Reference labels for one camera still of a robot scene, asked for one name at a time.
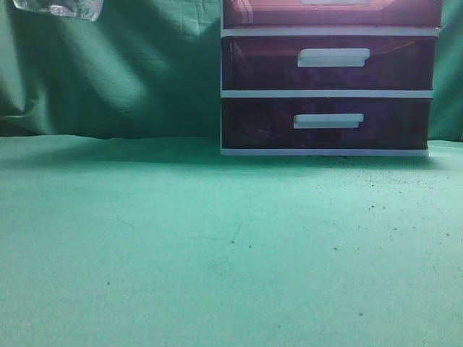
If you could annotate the dark top drawer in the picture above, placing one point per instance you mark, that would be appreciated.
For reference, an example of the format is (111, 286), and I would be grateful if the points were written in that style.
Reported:
(267, 13)

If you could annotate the dark drawer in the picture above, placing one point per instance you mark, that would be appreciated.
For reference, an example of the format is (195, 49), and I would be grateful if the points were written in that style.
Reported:
(267, 13)
(269, 123)
(327, 63)

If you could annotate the clear plastic water bottle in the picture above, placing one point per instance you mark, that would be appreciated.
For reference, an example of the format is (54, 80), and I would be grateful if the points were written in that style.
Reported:
(89, 10)

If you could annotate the dark bottom drawer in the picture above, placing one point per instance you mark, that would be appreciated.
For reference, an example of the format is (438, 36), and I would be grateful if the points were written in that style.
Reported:
(269, 123)

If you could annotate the dark middle drawer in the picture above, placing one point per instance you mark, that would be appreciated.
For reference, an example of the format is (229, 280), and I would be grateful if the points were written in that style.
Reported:
(327, 63)

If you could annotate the green cloth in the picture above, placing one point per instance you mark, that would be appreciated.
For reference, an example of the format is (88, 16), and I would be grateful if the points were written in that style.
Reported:
(123, 225)

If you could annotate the white frame drawer cabinet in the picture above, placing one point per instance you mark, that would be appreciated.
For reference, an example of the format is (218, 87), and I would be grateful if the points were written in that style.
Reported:
(309, 122)

